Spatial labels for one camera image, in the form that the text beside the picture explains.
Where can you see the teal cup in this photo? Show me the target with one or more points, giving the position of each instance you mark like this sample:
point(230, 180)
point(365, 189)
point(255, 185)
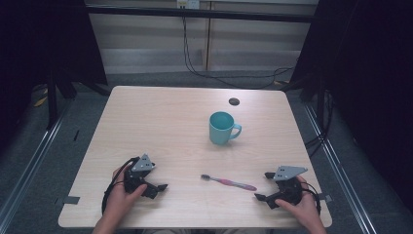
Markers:
point(220, 128)

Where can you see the black metal stand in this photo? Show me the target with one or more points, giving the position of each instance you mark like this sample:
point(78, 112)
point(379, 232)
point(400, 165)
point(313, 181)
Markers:
point(52, 97)

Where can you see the black horizontal bar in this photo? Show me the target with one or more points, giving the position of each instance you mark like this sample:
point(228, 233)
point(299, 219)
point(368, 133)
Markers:
point(201, 14)

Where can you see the dark round table grommet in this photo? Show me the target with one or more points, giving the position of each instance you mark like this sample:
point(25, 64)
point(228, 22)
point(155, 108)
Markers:
point(234, 101)

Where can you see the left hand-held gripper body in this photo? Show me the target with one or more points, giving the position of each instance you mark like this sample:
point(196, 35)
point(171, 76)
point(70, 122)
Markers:
point(142, 164)

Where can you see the grey tape piece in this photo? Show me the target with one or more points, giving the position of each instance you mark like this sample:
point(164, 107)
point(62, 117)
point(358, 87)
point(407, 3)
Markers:
point(325, 197)

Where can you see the white wall power outlet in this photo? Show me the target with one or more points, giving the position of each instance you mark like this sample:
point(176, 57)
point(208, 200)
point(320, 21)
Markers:
point(188, 4)

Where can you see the pink toothbrush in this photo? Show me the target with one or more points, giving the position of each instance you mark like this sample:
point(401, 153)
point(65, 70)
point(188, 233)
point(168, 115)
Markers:
point(232, 183)

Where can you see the metal floor rail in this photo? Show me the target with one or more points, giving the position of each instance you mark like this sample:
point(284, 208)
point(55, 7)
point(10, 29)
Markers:
point(30, 162)
point(341, 175)

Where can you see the thin vertical wall pole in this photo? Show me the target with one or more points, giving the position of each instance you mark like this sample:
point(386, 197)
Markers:
point(207, 39)

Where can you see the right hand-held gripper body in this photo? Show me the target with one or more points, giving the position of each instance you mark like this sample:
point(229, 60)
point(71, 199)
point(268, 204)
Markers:
point(289, 190)

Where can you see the person's left hand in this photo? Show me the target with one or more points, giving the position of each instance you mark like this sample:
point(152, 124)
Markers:
point(118, 203)

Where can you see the black curtain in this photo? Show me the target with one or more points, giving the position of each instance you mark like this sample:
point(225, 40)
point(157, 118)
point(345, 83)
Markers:
point(373, 81)
point(39, 42)

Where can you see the person's right hand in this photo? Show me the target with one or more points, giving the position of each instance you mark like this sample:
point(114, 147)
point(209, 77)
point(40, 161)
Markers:
point(305, 211)

